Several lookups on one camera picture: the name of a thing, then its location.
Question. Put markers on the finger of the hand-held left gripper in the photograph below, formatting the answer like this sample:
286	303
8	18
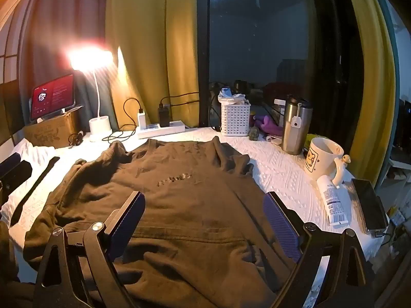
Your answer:
10	161
19	175

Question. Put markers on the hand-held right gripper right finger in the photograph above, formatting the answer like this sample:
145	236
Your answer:
282	227

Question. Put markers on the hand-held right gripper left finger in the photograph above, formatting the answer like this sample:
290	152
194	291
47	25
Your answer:
128	221

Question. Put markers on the brown t-shirt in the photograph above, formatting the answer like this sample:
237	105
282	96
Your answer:
179	199

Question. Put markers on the cardboard box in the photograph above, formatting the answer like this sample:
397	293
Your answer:
54	131

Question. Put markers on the white embossed table cover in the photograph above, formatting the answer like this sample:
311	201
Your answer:
282	173

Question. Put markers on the white cream tube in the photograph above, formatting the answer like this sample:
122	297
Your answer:
332	202

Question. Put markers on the black earphones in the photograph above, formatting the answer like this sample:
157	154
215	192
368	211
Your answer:
75	138

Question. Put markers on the white cartoon mug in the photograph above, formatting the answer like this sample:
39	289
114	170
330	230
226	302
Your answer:
321	160

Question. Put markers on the tablet with red screen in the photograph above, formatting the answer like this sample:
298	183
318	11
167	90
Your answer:
53	96

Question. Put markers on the small white tube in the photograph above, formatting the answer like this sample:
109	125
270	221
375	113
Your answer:
273	138

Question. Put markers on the black smartphone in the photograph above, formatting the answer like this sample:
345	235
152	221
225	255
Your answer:
369	203

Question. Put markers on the stainless steel tumbler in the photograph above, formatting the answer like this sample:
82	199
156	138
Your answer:
295	138

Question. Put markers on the yellow-green container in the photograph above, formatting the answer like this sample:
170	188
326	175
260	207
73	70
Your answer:
311	138

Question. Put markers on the white desk lamp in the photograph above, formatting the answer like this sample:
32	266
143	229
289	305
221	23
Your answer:
100	126

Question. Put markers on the small grey figurine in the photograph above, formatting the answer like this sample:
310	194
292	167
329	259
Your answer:
255	133

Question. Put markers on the white power strip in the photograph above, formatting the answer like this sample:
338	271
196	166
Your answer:
167	130

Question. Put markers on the purple soft item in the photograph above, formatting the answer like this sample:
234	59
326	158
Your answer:
269	125

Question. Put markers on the white charger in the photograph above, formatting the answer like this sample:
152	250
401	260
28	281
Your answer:
142	118

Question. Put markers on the white tea bag tag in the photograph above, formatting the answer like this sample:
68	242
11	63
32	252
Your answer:
295	122

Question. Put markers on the black charger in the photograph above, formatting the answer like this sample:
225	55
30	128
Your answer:
164	115

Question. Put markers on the white perforated basket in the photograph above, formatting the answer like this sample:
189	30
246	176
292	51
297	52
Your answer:
234	118

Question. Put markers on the crumpled white packaging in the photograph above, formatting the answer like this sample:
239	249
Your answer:
232	97

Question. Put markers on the dark curtain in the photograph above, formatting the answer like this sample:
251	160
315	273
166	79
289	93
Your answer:
74	16

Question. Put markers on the yellow curtain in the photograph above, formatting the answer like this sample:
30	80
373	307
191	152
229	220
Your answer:
154	38
375	86

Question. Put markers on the dark window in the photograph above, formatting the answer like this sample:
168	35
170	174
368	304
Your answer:
263	38

